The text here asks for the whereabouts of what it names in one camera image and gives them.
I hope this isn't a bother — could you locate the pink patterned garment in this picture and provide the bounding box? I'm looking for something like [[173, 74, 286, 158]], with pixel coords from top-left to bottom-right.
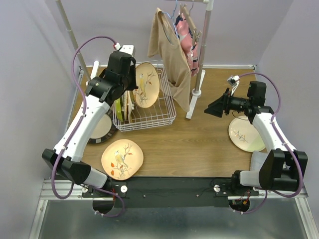
[[175, 14, 199, 76]]

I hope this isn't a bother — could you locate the beige t-shirt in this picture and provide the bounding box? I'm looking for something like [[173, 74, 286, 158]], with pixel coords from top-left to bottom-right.
[[148, 8, 191, 112]]

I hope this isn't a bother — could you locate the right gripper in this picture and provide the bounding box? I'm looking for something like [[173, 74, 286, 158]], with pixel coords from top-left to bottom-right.
[[204, 88, 251, 118]]

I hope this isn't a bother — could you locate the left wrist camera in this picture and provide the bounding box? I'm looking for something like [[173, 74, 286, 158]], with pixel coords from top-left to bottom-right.
[[113, 42, 135, 57]]

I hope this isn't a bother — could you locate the black rimmed striped plate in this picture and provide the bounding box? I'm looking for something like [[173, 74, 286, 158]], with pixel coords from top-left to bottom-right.
[[88, 110, 117, 144]]

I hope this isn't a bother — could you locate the blue wire hanger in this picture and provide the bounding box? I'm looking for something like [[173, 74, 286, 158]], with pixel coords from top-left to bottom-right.
[[162, 0, 179, 39]]

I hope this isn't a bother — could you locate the white wire dish rack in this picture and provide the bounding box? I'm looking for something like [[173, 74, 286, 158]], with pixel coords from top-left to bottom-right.
[[112, 60, 176, 131]]

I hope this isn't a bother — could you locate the green yellow woven mat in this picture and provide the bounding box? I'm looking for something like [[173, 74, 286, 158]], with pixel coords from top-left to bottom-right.
[[127, 91, 135, 123]]

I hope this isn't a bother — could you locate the white leaf pattern plate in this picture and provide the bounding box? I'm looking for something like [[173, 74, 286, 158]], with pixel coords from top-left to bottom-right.
[[228, 116, 266, 152]]

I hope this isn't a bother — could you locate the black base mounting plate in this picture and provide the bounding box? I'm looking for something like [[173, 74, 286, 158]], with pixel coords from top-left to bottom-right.
[[82, 176, 259, 209]]

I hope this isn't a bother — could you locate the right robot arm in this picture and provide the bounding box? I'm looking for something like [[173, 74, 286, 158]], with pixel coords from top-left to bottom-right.
[[204, 81, 308, 197]]

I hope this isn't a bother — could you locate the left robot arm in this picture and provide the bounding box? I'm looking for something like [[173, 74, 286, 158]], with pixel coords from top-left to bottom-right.
[[42, 50, 137, 197]]

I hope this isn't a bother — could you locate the orange woven bamboo tray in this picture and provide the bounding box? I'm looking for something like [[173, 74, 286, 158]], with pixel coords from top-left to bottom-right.
[[122, 92, 128, 121]]

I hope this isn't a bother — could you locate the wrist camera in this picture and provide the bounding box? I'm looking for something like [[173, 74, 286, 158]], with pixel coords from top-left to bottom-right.
[[227, 75, 240, 95], [113, 42, 135, 57]]

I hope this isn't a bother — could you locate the green polka dot plate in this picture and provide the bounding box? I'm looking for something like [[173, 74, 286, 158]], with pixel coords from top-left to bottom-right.
[[114, 97, 124, 122]]

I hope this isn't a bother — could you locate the white clothes rack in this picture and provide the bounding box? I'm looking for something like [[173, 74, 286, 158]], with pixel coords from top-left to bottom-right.
[[55, 0, 214, 120]]

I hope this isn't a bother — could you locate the bird pattern plate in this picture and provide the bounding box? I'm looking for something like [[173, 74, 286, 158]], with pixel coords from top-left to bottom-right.
[[133, 62, 160, 108], [101, 139, 144, 181]]

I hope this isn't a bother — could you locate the grey folded cloth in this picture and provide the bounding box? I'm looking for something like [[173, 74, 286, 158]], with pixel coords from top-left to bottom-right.
[[250, 151, 268, 171]]

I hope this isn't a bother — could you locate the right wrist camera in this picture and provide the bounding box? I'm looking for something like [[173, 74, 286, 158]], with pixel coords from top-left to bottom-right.
[[227, 75, 240, 95]]

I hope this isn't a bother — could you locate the wooden clip hanger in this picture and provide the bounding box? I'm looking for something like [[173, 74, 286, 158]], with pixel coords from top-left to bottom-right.
[[179, 0, 202, 45]]

